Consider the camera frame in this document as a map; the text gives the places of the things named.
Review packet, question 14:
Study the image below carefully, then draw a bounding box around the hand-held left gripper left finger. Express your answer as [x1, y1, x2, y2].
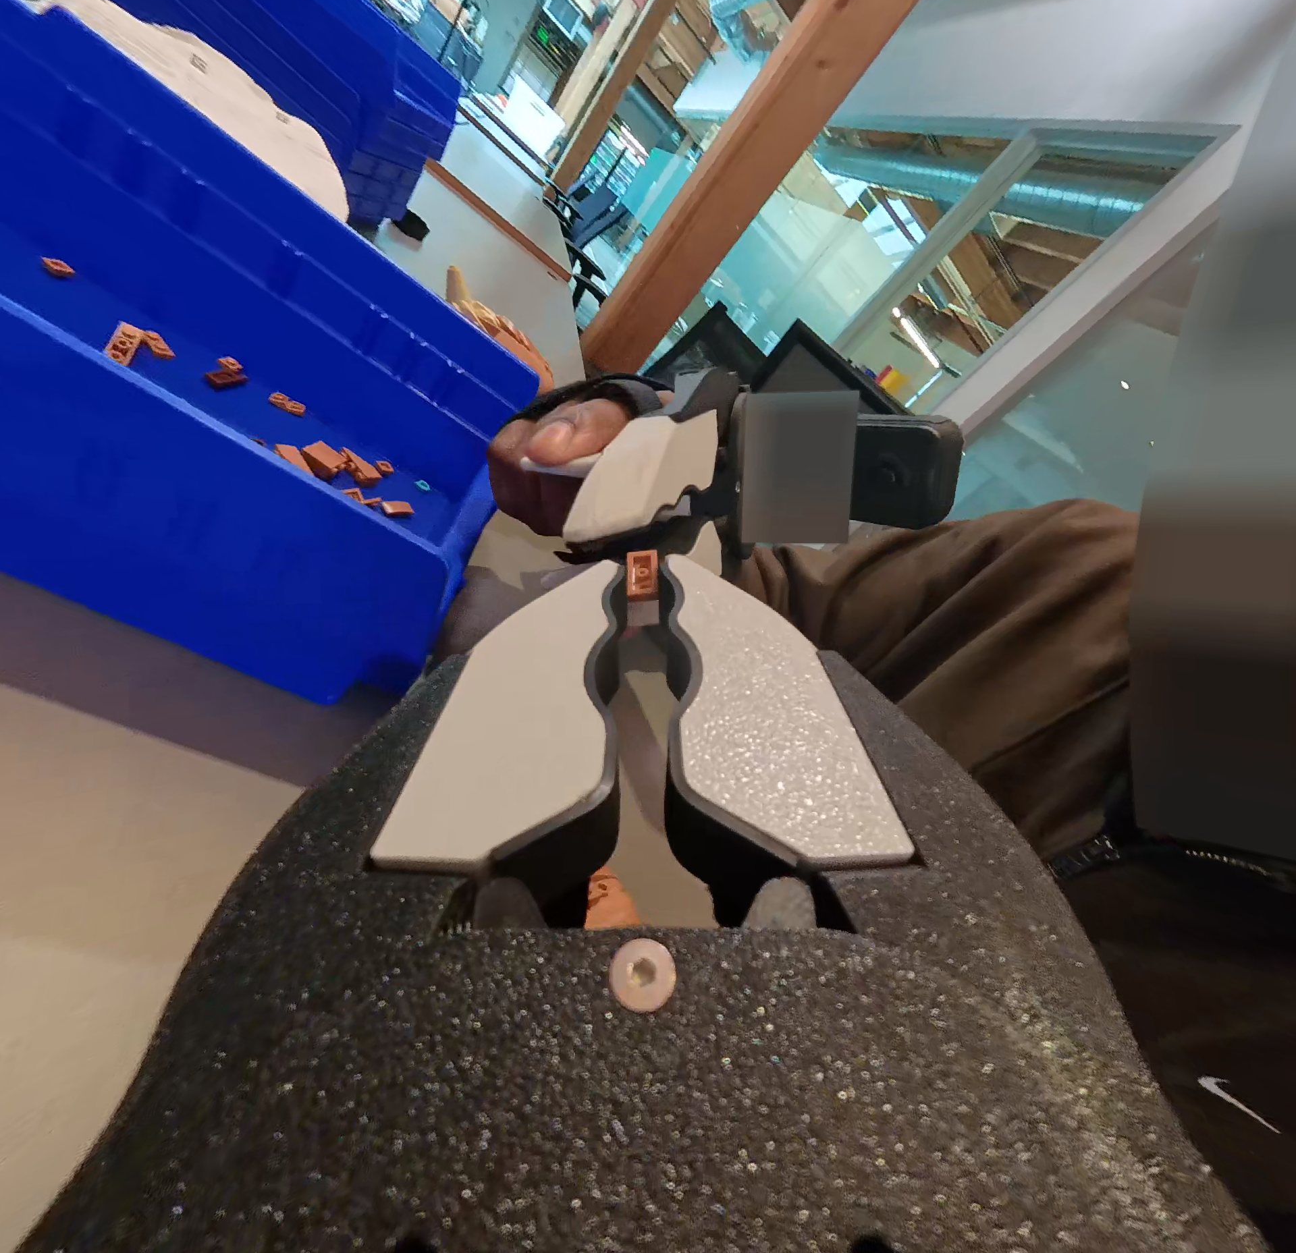
[370, 561, 619, 880]

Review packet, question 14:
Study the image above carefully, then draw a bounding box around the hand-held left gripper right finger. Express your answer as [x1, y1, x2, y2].
[665, 558, 917, 869]

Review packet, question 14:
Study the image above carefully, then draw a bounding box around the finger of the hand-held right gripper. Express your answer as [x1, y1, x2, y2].
[564, 413, 720, 550]

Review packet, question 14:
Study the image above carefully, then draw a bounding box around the pile of brown bricks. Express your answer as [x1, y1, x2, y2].
[42, 258, 416, 522]

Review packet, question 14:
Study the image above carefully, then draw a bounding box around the blue plastic bin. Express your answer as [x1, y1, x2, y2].
[0, 0, 544, 708]

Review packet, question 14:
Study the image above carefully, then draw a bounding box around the grey desk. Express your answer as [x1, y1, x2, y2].
[0, 121, 608, 1253]

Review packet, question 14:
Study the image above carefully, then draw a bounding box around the black computer monitor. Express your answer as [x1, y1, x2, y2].
[644, 303, 892, 415]

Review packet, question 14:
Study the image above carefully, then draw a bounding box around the wooden ceiling beam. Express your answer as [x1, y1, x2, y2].
[577, 0, 953, 380]

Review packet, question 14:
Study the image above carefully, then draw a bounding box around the stack of blue bins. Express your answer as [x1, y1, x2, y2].
[101, 0, 467, 233]

